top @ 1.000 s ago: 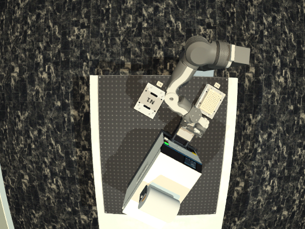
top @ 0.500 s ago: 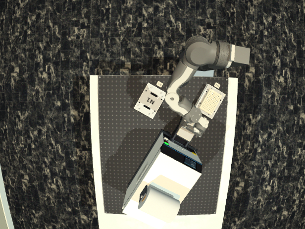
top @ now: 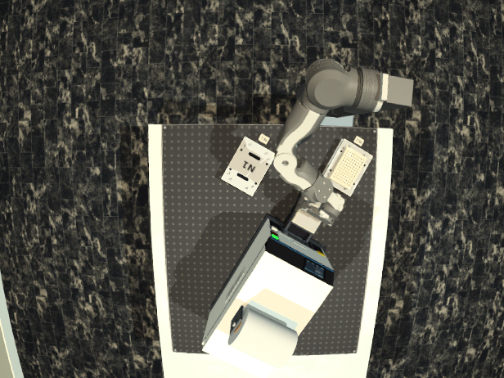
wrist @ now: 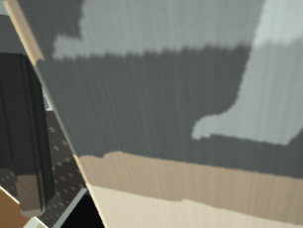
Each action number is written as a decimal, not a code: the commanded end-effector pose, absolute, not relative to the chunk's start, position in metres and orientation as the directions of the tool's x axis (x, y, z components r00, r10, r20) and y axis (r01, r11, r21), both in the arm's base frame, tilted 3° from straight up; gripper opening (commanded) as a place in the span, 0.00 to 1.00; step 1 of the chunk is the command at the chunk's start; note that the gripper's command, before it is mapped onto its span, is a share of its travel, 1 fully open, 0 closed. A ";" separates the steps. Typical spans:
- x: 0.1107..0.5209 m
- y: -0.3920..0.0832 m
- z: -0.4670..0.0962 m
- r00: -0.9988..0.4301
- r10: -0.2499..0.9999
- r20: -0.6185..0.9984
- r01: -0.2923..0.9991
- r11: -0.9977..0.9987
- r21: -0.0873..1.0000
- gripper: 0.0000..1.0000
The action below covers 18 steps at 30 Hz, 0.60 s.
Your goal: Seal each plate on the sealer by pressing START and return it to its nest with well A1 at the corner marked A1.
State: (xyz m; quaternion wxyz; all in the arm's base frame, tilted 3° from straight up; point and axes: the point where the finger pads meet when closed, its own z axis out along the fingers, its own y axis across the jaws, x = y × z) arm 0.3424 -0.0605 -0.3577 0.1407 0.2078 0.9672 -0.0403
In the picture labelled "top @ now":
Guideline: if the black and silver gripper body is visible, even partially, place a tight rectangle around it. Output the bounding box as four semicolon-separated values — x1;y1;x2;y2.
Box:
307;201;334;224

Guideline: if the small white label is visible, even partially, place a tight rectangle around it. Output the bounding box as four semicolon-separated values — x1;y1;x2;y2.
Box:
259;134;269;144
354;136;364;146

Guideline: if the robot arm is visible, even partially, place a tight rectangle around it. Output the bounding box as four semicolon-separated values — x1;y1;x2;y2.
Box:
273;58;389;218

